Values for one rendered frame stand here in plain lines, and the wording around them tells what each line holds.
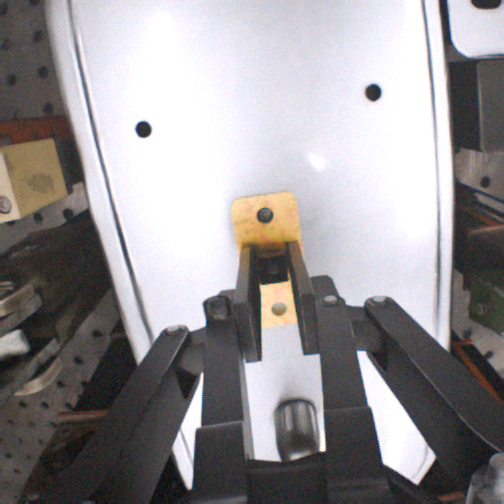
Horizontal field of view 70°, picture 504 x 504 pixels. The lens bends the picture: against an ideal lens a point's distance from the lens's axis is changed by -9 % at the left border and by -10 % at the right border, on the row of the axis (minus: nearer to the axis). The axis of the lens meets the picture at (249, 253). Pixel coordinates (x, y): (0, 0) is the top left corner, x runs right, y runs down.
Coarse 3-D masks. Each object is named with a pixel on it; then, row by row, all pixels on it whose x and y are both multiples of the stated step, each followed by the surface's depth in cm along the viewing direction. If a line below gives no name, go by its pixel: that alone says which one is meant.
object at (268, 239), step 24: (288, 192) 22; (240, 216) 23; (288, 216) 23; (240, 240) 23; (264, 240) 23; (288, 240) 23; (264, 264) 23; (264, 288) 24; (288, 288) 24; (264, 312) 25; (288, 312) 25
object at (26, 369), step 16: (32, 304) 20; (0, 320) 17; (16, 320) 18; (0, 336) 17; (32, 352) 20; (48, 352) 20; (0, 368) 18; (16, 368) 18; (32, 368) 19; (0, 384) 17; (16, 384) 18; (0, 400) 16
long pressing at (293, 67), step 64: (64, 0) 19; (128, 0) 19; (192, 0) 19; (256, 0) 19; (320, 0) 19; (384, 0) 19; (64, 64) 20; (128, 64) 20; (192, 64) 20; (256, 64) 20; (320, 64) 20; (384, 64) 20; (448, 64) 20; (128, 128) 22; (192, 128) 22; (256, 128) 21; (320, 128) 21; (384, 128) 21; (448, 128) 21; (128, 192) 23; (192, 192) 23; (256, 192) 23; (320, 192) 23; (384, 192) 23; (448, 192) 23; (128, 256) 24; (192, 256) 24; (320, 256) 24; (384, 256) 24; (448, 256) 24; (128, 320) 25; (192, 320) 26; (448, 320) 26; (256, 384) 27; (320, 384) 27; (384, 384) 27; (192, 448) 30; (256, 448) 30; (384, 448) 30
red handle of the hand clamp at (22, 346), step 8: (16, 328) 19; (24, 328) 19; (8, 336) 18; (16, 336) 19; (24, 336) 19; (0, 344) 18; (8, 344) 18; (16, 344) 19; (24, 344) 19; (0, 352) 18; (8, 352) 18; (16, 352) 19; (24, 352) 19; (0, 360) 18
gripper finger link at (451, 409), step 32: (384, 320) 13; (384, 352) 15; (416, 352) 11; (448, 352) 11; (416, 384) 11; (448, 384) 10; (480, 384) 9; (416, 416) 11; (448, 416) 9; (480, 416) 8; (448, 448) 9; (480, 448) 8
